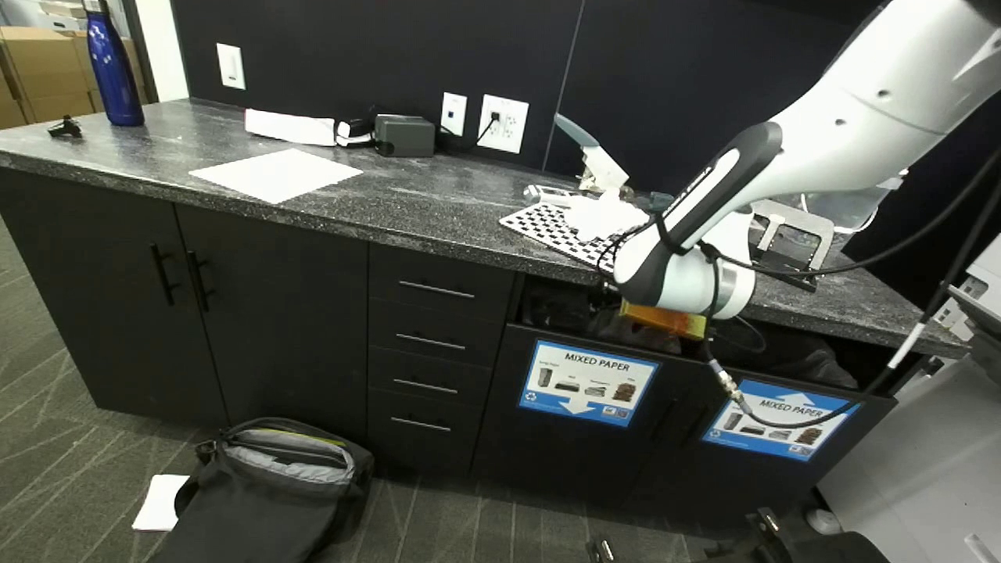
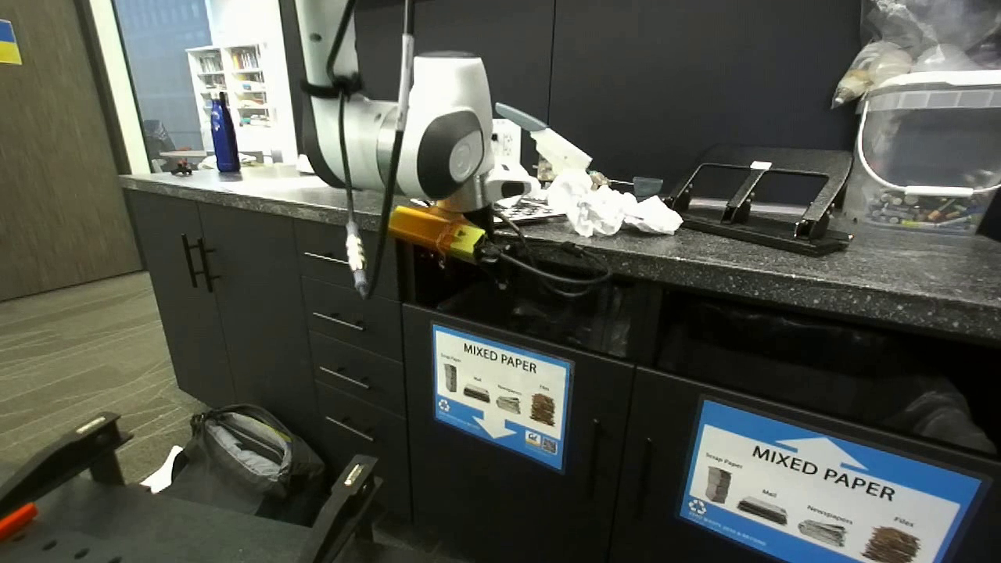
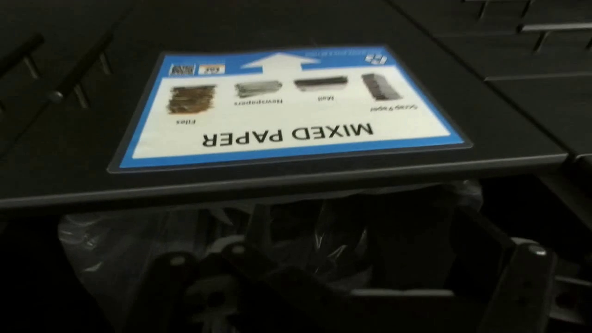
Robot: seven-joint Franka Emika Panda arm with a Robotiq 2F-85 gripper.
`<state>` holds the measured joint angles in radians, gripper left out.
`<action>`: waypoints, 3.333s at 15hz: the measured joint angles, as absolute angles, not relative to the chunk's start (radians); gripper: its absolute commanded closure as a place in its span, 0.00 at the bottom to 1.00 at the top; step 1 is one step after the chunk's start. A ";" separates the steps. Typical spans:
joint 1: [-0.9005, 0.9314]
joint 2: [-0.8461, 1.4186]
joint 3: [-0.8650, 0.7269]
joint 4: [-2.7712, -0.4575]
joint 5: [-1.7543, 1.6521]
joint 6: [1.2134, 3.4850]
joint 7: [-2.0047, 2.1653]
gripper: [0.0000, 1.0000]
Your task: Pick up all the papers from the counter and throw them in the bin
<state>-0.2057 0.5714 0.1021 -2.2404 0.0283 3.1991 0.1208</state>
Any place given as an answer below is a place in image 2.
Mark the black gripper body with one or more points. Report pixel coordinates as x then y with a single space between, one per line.
501 239

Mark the white paper ball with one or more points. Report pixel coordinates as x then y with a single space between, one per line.
603 215
655 216
567 193

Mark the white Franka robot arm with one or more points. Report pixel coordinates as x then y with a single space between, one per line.
416 137

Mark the black counter cabinet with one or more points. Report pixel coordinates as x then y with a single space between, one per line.
253 334

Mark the small grey object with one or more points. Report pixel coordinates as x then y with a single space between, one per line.
645 190

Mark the mixed paper sign down arrow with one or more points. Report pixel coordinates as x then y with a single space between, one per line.
501 419

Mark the white shelf unit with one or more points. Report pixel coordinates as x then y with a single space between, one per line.
246 94

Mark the blue water bottle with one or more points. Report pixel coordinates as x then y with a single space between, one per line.
224 142

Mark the black cart leg white label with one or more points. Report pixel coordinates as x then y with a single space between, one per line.
72 441
350 503

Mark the small black object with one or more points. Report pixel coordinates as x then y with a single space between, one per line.
183 162

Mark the dark grey backpack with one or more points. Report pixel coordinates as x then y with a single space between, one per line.
253 457

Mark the mixed paper sign up arrow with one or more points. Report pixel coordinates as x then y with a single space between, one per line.
834 457

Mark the small white paper slip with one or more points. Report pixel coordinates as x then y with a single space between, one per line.
160 473

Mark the clear plastic container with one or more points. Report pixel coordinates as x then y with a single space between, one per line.
927 159

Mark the grey robot cart platform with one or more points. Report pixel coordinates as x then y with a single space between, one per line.
159 534

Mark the clear plastic bag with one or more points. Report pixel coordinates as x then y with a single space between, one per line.
919 35

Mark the blue yellow flag sticker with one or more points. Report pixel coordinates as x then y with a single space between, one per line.
10 46

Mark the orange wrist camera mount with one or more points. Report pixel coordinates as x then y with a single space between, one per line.
433 227

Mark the white double wall outlet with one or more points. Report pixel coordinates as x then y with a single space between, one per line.
510 142

